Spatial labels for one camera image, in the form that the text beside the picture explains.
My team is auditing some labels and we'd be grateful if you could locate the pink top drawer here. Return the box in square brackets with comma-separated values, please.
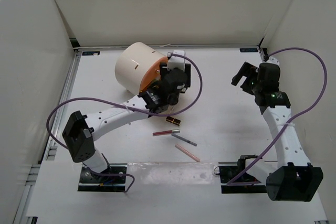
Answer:
[142, 57, 168, 79]

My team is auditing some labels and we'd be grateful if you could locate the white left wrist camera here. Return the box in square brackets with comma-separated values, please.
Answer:
[167, 50, 185, 71]

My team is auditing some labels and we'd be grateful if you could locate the cream cylindrical drawer organizer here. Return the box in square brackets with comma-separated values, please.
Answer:
[115, 42, 167, 95]

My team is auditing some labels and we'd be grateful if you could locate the pink concealer stick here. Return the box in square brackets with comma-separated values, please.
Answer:
[175, 144, 201, 162]

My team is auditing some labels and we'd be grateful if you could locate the red lip gloss tube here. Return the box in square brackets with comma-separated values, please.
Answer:
[152, 129, 180, 136]

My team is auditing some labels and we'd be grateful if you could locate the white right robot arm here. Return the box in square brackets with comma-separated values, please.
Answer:
[226, 62, 323, 202]

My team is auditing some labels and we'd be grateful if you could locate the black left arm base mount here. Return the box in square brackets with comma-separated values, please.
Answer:
[78, 164, 127, 193]

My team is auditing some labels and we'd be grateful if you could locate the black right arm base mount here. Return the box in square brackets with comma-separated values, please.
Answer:
[213, 164, 266, 194]

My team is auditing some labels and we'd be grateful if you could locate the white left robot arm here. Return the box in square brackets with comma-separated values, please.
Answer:
[62, 63, 191, 182]

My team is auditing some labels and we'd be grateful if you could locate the grey eyeliner pencil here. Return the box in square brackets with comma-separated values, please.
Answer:
[171, 133, 197, 147]

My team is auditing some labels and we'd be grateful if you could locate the black gold lipstick box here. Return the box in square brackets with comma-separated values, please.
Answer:
[165, 116, 181, 126]

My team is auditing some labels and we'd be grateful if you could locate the yellow drawer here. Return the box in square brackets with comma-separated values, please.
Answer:
[139, 76, 161, 92]

